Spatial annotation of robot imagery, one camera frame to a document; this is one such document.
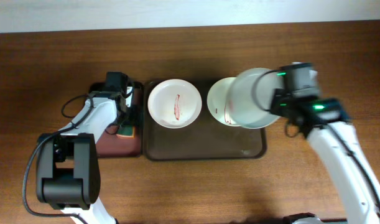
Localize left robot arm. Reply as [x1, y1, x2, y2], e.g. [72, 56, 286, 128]
[32, 87, 136, 223]

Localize cream plate with red sauce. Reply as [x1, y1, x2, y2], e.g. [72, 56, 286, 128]
[206, 77, 238, 127]

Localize white plate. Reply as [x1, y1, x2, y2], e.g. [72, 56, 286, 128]
[226, 68, 283, 129]

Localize large brown tray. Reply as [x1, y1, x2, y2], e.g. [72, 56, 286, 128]
[142, 79, 267, 161]

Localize green orange sponge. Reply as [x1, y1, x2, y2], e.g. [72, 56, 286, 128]
[116, 125, 136, 139]

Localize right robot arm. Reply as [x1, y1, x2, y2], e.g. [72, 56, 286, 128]
[269, 89, 380, 223]

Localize pink plate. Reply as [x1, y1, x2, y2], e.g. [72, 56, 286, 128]
[147, 79, 202, 129]

